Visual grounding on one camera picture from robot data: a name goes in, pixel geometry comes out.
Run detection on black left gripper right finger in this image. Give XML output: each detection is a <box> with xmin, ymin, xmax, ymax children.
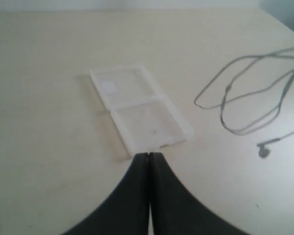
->
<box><xmin>149</xmin><ymin>153</ymin><xmax>238</xmax><ymax>235</ymax></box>

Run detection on clear plastic storage case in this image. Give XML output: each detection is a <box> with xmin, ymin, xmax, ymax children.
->
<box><xmin>77</xmin><ymin>64</ymin><xmax>196</xmax><ymax>162</ymax></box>

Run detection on white wired earphones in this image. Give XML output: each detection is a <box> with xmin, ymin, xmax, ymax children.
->
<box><xmin>194</xmin><ymin>47</ymin><xmax>294</xmax><ymax>158</ymax></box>

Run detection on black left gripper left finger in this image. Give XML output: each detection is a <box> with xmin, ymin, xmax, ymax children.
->
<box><xmin>64</xmin><ymin>153</ymin><xmax>149</xmax><ymax>235</ymax></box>

